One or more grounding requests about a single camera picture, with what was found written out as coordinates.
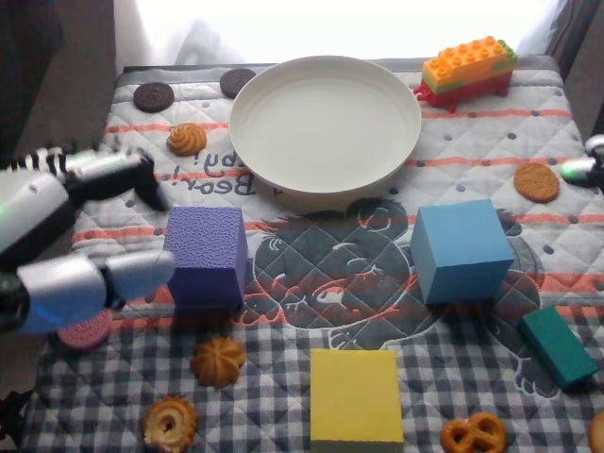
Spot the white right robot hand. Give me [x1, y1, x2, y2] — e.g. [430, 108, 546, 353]
[560, 134, 604, 190]

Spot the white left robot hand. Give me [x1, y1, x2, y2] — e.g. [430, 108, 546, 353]
[0, 144, 176, 336]

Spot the blue foam cube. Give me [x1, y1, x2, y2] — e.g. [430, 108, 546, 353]
[409, 198, 515, 306]

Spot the purple foam cube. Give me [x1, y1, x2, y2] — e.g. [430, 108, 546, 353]
[162, 206, 250, 308]

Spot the white round plate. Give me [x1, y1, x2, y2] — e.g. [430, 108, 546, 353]
[227, 55, 423, 194]

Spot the yellow block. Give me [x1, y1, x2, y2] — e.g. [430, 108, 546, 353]
[309, 348, 406, 453]

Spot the round tan biscuit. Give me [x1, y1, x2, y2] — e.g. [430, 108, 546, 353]
[512, 162, 562, 205]

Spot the dark grey curtain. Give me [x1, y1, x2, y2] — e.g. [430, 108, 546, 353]
[0, 0, 119, 159]
[542, 0, 604, 138]

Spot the pink sandwich cookie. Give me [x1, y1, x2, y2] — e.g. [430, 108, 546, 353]
[56, 309, 113, 353]

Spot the orange toy brick train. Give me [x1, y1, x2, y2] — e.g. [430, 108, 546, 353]
[412, 36, 519, 113]

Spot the dark chocolate sandwich cookie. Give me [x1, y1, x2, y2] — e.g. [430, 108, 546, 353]
[219, 67, 259, 100]
[132, 81, 176, 113]

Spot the swirl butter cookie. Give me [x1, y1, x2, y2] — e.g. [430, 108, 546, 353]
[167, 122, 209, 157]
[189, 334, 247, 391]

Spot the teal green rectangular block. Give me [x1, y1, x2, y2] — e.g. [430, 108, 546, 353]
[517, 305, 599, 391]

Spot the golden cookie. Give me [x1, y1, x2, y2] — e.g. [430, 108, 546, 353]
[587, 410, 604, 453]

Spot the grey quilt with printed bear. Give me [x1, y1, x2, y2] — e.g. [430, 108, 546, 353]
[18, 54, 604, 453]

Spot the pretzel shaped cookie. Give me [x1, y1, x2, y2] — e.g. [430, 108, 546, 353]
[439, 411, 508, 453]

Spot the ring butter cookie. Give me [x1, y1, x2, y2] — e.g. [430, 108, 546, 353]
[142, 394, 199, 452]

